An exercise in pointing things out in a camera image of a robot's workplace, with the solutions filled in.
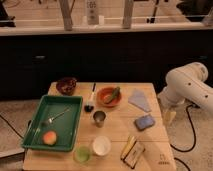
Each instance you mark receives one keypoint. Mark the small metal cup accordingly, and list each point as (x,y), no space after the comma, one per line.
(99,117)

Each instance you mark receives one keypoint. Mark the orange peach fruit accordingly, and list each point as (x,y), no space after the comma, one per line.
(49,138)

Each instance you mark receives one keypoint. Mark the translucent yellowish gripper finger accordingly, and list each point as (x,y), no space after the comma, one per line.
(168,117)

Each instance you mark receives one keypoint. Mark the dark brown bowl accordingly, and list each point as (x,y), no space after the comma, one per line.
(66,85)

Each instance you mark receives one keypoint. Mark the white cup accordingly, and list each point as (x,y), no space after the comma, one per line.
(101,145)

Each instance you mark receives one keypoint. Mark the green cucumber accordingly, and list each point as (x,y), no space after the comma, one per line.
(111,96)

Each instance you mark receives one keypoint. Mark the orange bowl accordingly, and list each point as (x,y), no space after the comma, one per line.
(103,92)

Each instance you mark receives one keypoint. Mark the light blue cloth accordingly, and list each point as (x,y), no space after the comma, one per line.
(139,100)

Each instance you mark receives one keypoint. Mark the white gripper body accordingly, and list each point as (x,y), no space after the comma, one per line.
(168,102)

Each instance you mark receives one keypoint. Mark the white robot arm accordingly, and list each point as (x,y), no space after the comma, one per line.
(185,83)

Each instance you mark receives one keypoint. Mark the blue sponge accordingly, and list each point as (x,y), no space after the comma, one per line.
(144,122)

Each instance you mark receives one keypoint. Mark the green plastic tray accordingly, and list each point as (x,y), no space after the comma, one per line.
(65,126)

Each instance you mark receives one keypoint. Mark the metal fork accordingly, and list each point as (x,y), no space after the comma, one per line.
(51,119)

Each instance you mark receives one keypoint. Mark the green cup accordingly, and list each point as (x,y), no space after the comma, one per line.
(82,154)

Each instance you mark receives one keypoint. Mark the yellow black box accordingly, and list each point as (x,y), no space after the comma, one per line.
(132,152)

